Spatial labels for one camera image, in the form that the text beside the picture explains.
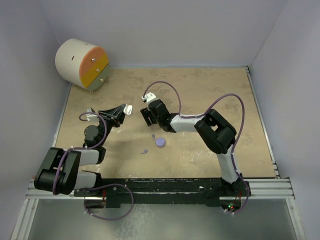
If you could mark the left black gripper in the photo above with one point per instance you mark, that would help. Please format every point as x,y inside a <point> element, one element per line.
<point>115,116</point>

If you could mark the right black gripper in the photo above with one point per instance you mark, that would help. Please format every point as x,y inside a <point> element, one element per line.
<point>147,113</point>

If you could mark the white earbud charging case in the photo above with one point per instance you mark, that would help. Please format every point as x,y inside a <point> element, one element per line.
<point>128,109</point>

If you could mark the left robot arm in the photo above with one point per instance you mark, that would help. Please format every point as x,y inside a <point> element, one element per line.
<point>59,172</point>

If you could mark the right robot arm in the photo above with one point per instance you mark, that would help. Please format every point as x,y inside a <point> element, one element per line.
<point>216,132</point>

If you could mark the purple earbud charging case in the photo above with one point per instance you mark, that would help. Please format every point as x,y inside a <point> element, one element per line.
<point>160,142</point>

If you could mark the round drawer cabinet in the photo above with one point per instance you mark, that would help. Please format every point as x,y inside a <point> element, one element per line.
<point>83,64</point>

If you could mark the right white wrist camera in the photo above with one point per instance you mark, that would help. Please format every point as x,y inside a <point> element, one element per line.
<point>149,97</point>

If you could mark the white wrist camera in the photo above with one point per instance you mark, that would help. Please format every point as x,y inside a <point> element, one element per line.
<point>91,116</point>
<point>149,97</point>

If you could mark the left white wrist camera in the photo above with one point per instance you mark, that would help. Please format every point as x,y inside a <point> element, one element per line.
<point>91,116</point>

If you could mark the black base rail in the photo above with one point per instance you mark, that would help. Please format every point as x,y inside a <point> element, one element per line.
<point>208,191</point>

